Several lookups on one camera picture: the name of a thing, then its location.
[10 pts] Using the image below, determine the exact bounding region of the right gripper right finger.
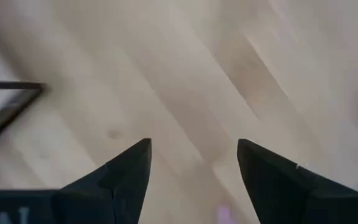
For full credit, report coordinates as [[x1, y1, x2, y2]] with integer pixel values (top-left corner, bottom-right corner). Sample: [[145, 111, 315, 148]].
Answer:
[[236, 138, 358, 224]]

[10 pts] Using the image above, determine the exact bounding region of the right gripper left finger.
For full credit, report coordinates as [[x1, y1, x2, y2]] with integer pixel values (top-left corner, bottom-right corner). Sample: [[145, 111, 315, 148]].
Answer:
[[57, 138, 153, 224]]

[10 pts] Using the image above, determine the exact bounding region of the pink bottle with white cap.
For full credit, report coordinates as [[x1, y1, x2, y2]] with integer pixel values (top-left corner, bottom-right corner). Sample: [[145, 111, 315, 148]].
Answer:
[[214, 203, 234, 224]]

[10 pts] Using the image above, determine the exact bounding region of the black shelf divider frame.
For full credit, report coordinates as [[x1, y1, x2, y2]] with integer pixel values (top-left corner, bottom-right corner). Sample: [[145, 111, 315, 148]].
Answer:
[[0, 80, 47, 152]]

